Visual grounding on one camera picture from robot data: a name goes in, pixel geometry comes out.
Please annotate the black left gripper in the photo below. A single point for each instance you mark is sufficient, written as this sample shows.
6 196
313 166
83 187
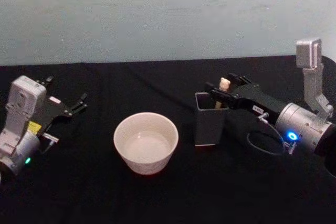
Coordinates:
56 110

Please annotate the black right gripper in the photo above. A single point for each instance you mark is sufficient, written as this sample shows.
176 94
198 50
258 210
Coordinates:
258 102

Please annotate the cream bear-topped stick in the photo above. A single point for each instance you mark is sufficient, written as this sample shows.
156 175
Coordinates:
224 83

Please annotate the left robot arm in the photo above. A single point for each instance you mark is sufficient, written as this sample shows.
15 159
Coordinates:
23 98

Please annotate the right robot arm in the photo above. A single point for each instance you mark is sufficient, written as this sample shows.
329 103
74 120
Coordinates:
302 124

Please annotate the black square holder cup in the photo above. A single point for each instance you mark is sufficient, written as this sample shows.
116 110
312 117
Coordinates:
208 129

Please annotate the white ceramic bowl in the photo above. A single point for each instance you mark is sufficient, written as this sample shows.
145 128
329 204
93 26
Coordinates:
146 142

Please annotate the black table cloth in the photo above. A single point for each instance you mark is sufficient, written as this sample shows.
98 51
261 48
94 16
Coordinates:
162 197

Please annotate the pale wall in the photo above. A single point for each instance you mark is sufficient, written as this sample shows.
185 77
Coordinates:
157 14

